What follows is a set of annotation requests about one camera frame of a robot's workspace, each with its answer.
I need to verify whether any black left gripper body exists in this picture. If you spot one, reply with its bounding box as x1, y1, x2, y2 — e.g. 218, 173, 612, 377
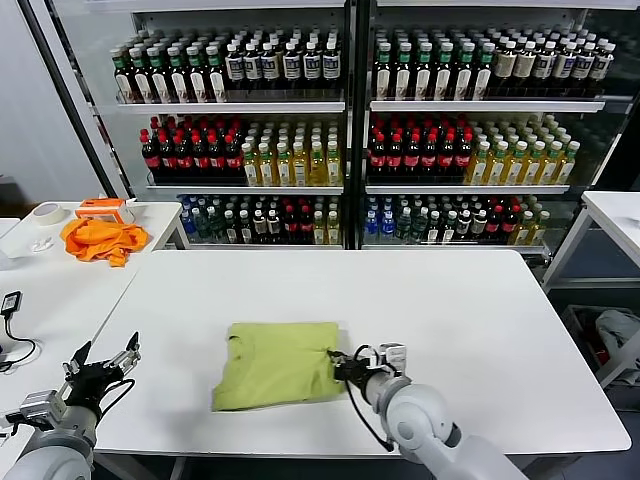
65, 362, 120, 404

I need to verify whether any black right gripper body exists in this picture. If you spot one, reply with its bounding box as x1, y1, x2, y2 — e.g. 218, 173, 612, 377
333, 357, 375, 386

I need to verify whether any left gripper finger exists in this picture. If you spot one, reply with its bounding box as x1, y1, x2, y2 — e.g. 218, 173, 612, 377
102, 330, 142, 373
62, 340, 94, 380

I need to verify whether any lime green t-shirt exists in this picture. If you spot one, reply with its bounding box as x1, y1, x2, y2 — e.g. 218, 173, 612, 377
210, 321, 349, 412

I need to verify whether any white side table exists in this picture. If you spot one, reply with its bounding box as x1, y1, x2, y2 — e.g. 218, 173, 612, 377
0, 264, 144, 480
0, 201, 191, 274
542, 191, 640, 294

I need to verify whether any black power adapter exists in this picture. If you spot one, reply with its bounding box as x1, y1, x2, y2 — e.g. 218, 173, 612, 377
0, 291, 24, 317

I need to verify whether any crumpled orange cloth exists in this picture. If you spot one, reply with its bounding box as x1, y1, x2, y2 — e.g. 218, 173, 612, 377
59, 218, 151, 270

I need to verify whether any cola bottle red cap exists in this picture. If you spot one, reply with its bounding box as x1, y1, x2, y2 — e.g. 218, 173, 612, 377
402, 133, 422, 185
174, 130, 194, 186
223, 130, 243, 186
419, 133, 439, 185
298, 204, 314, 245
436, 133, 457, 185
487, 205, 503, 246
502, 205, 519, 246
208, 130, 227, 186
283, 204, 299, 245
368, 133, 387, 185
158, 130, 177, 186
453, 133, 475, 185
385, 133, 404, 185
140, 129, 161, 186
191, 130, 211, 186

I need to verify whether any white metal shelf board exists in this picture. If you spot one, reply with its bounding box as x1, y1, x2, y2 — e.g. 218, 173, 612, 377
115, 102, 346, 117
187, 243, 345, 251
364, 185, 571, 196
368, 101, 606, 115
145, 185, 345, 197
83, 0, 347, 11
374, 0, 639, 12
360, 243, 549, 254

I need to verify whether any beige masking tape roll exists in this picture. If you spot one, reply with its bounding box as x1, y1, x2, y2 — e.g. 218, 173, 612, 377
30, 202, 66, 229

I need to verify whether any large white table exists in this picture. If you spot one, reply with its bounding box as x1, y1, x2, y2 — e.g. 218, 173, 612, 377
38, 249, 632, 459

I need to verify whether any orange and white box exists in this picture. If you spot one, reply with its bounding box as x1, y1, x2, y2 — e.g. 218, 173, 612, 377
74, 198, 137, 226

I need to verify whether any black plastic crate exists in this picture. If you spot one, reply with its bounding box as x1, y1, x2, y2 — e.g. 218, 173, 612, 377
559, 303, 640, 387

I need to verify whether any beverage display shelving unit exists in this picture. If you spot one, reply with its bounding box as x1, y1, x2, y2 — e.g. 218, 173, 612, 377
82, 0, 640, 252

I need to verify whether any black framed glass door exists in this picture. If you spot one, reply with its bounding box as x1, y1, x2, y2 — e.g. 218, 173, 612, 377
17, 0, 136, 201

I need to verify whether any grey crumpled cloth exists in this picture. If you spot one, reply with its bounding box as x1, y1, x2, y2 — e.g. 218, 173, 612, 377
594, 308, 640, 357

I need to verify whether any dark tea bottle green cap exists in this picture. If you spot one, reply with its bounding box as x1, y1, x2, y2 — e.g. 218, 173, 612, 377
374, 43, 394, 103
146, 45, 171, 105
433, 43, 454, 103
413, 43, 434, 103
394, 43, 415, 103
185, 45, 208, 105
166, 45, 189, 105
205, 45, 227, 105
472, 43, 494, 103
110, 47, 135, 105
127, 45, 153, 105
452, 43, 474, 103

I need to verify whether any dark bottle blue label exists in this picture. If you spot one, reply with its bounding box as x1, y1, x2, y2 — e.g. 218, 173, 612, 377
260, 43, 281, 92
550, 42, 577, 92
301, 42, 322, 92
224, 43, 245, 92
243, 43, 263, 92
320, 42, 341, 92
587, 43, 616, 94
570, 42, 597, 92
531, 42, 556, 92
281, 43, 302, 92

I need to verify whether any dark bottle beige label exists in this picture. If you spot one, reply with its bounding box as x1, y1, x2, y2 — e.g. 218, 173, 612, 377
512, 41, 538, 92
492, 41, 519, 92

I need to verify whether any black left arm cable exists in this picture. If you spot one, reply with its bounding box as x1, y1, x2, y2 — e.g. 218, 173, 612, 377
91, 377, 137, 419

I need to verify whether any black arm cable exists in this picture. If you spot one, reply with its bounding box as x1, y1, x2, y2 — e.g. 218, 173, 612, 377
91, 377, 137, 419
343, 342, 399, 454

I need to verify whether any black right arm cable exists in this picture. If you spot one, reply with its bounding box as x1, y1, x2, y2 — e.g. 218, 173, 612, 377
343, 342, 399, 454

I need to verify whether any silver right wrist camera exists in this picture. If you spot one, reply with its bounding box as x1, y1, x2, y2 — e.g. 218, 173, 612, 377
377, 342, 408, 375

